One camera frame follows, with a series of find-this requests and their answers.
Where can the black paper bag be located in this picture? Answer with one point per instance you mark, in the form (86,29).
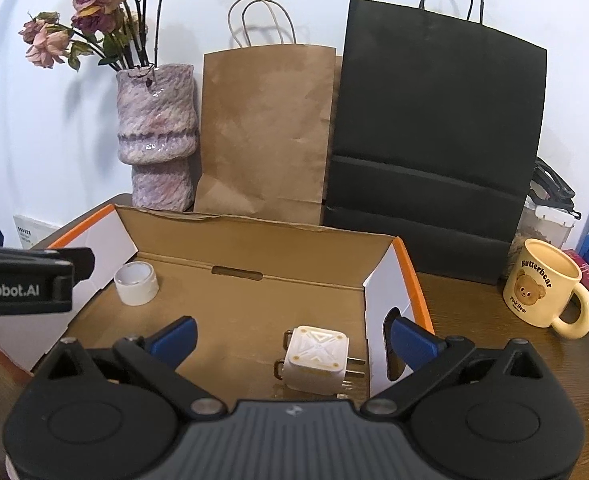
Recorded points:
(434,125)

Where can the clear container with black lid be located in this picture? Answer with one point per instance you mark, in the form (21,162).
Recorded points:
(549,215)

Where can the yellow bear mug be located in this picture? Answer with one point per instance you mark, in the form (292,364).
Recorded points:
(534,285)

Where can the white plug adapter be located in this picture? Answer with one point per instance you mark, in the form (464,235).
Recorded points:
(317,360)

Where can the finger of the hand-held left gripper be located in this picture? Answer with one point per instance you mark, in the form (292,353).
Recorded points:
(77,262)

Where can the dried rose bouquet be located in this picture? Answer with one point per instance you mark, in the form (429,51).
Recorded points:
(97,15)

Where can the brown paper bag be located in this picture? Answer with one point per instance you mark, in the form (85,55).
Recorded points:
(267,135)

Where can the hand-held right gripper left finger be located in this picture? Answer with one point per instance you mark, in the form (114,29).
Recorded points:
(177,340)

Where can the purple mottled ceramic vase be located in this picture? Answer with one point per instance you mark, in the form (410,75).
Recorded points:
(157,130)

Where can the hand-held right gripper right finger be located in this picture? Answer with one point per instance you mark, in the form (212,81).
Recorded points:
(412,345)

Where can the orange cardboard box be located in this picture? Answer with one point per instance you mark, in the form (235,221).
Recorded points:
(234,310)

